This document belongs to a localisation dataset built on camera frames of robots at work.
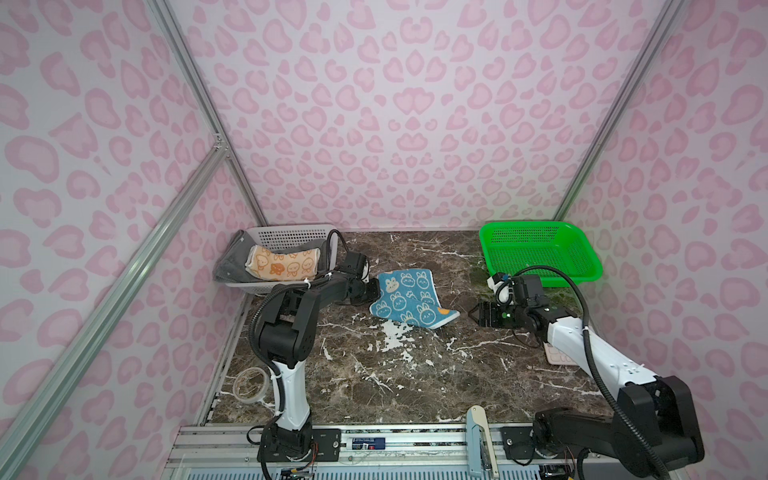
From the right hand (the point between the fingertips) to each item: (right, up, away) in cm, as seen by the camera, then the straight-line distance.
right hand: (480, 311), depth 85 cm
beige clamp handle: (-4, -25, -11) cm, 28 cm away
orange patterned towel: (-67, +12, +18) cm, 71 cm away
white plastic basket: (-64, +23, +26) cm, 73 cm away
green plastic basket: (+20, +19, +29) cm, 40 cm away
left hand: (-28, +4, +15) cm, 32 cm away
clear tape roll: (-64, -20, -1) cm, 67 cm away
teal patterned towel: (-19, +3, +12) cm, 23 cm away
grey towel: (-75, +13, +8) cm, 77 cm away
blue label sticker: (-30, -30, -13) cm, 44 cm away
